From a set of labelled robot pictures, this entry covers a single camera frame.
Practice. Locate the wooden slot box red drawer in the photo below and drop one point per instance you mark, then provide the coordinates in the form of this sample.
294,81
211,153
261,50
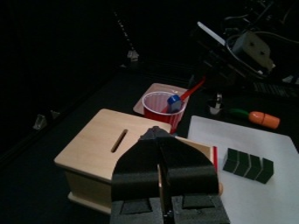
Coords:
94,140

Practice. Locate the small metal measuring cup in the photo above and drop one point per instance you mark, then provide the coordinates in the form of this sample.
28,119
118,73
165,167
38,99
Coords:
215,109

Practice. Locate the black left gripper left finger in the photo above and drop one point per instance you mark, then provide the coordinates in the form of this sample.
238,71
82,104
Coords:
134,169

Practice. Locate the red toy knife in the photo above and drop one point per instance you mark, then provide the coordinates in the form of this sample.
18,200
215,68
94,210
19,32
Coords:
191,92

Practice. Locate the orange toy carrot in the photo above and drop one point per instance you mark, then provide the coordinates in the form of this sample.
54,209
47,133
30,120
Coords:
265,119

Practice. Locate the blue plastic utensil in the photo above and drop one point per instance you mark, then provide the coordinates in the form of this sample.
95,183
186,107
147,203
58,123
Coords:
174,101

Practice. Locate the toy sushi roll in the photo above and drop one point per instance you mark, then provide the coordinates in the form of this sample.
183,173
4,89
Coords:
249,166

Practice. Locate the white cutting board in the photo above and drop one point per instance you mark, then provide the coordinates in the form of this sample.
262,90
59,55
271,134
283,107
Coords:
249,201

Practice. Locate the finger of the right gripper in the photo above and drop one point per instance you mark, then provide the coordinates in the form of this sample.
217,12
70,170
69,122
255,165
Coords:
209,65
230,77

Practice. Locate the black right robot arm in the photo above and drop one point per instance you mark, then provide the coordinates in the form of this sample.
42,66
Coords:
277,17

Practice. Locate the red plastic cup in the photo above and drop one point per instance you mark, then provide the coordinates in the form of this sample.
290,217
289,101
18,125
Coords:
153,115

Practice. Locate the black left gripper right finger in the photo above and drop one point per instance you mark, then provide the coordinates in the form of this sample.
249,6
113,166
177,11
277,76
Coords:
191,169

